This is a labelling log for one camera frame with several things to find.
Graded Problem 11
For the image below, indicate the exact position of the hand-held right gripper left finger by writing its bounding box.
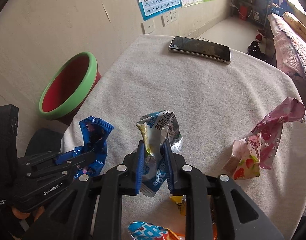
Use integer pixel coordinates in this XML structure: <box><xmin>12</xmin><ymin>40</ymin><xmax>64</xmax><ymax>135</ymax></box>
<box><xmin>21</xmin><ymin>140</ymin><xmax>146</xmax><ymax>240</ymax></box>

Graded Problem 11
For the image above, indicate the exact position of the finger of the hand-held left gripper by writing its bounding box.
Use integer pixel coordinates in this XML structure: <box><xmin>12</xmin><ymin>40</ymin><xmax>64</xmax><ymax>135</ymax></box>
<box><xmin>17</xmin><ymin>151</ymin><xmax>96</xmax><ymax>171</ymax></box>
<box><xmin>25</xmin><ymin>161</ymin><xmax>94</xmax><ymax>180</ymax></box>

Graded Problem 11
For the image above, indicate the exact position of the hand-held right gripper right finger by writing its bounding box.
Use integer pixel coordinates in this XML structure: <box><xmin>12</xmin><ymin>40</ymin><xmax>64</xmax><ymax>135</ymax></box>
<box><xmin>164</xmin><ymin>140</ymin><xmax>285</xmax><ymax>240</ymax></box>

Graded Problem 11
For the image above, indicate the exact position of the blue cookie wrapper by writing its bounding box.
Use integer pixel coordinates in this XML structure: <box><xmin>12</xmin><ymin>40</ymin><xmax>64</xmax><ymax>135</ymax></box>
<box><xmin>73</xmin><ymin>116</ymin><xmax>115</xmax><ymax>178</ymax></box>

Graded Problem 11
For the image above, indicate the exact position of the yellow snack wrapper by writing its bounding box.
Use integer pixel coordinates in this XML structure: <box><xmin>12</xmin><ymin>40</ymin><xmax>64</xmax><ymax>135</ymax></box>
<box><xmin>170</xmin><ymin>195</ymin><xmax>187</xmax><ymax>216</ymax></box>

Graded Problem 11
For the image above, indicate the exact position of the white blue snack wrapper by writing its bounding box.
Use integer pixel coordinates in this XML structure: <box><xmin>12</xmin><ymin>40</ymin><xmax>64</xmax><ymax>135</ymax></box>
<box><xmin>136</xmin><ymin>110</ymin><xmax>184</xmax><ymax>198</ymax></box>

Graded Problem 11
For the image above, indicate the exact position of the red bin with green rim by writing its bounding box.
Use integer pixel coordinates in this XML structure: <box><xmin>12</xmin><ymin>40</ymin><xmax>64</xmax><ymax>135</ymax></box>
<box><xmin>38</xmin><ymin>52</ymin><xmax>102</xmax><ymax>127</ymax></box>

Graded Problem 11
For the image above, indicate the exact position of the pink strawberry drink carton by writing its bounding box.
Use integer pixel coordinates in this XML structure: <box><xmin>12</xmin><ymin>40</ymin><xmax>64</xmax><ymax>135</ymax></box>
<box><xmin>221</xmin><ymin>132</ymin><xmax>262</xmax><ymax>181</ymax></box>

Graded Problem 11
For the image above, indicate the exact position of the blue orange snack wrapper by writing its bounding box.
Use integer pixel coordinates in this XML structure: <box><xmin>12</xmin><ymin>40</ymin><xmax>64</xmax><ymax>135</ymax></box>
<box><xmin>127</xmin><ymin>221</ymin><xmax>187</xmax><ymax>240</ymax></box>

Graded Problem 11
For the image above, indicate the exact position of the pink foil wrapper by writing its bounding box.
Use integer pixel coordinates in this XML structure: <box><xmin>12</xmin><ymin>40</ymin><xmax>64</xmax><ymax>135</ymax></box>
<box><xmin>250</xmin><ymin>97</ymin><xmax>306</xmax><ymax>171</ymax></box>

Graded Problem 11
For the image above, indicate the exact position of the smartphone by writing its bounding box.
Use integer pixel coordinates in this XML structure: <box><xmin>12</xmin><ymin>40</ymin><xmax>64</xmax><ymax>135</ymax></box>
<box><xmin>168</xmin><ymin>36</ymin><xmax>232</xmax><ymax>65</ymax></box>

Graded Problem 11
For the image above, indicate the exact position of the bed with pink bedspread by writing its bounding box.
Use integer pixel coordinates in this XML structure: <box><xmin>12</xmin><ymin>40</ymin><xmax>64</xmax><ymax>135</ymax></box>
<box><xmin>266</xmin><ymin>12</ymin><xmax>306</xmax><ymax>215</ymax></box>

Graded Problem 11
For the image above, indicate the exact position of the dark clothes pile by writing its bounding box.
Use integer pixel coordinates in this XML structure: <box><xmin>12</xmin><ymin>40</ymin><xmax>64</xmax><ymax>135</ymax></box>
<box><xmin>269</xmin><ymin>3</ymin><xmax>285</xmax><ymax>14</ymax></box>

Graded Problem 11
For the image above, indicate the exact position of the yellow quilt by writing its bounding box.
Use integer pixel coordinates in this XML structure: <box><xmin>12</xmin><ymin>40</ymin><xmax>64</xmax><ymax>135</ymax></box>
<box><xmin>283</xmin><ymin>11</ymin><xmax>306</xmax><ymax>46</ymax></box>

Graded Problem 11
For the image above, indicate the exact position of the round hole wall socket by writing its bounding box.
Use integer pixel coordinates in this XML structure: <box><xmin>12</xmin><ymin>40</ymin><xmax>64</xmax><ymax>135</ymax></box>
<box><xmin>141</xmin><ymin>21</ymin><xmax>155</xmax><ymax>35</ymax></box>

